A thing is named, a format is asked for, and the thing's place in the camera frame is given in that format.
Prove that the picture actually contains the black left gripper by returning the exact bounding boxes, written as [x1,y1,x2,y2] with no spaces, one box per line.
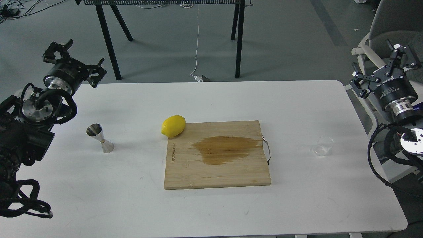
[42,39,107,96]

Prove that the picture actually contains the bamboo cutting board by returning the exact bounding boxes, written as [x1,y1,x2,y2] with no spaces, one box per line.
[164,120,271,190]

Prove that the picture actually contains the black metal frame table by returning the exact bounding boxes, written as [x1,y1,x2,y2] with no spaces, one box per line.
[75,0,254,80]

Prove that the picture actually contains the steel double jigger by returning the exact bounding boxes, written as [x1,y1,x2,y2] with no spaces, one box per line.
[86,123,115,153]

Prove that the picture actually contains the black floor cables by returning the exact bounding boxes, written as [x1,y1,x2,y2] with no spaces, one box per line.
[0,0,66,23]

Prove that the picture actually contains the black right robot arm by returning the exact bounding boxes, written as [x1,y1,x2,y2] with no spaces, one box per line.
[345,40,422,199]

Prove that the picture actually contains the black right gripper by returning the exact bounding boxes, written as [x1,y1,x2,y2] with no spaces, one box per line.
[351,39,422,111]

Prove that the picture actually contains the yellow lemon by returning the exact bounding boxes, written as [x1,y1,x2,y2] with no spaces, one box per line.
[161,115,186,138]

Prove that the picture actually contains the white cable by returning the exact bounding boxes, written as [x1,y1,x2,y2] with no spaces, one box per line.
[190,5,200,78]

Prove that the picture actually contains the grey white office chair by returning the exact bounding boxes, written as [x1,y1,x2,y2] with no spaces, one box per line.
[351,0,422,183]

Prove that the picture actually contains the white power adapter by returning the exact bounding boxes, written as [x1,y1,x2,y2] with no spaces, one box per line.
[194,75,211,82]

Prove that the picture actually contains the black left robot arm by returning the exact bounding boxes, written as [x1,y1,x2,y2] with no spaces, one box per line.
[0,40,107,218]

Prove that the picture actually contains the small clear glass beaker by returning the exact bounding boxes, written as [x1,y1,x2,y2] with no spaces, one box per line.
[311,137,334,157]

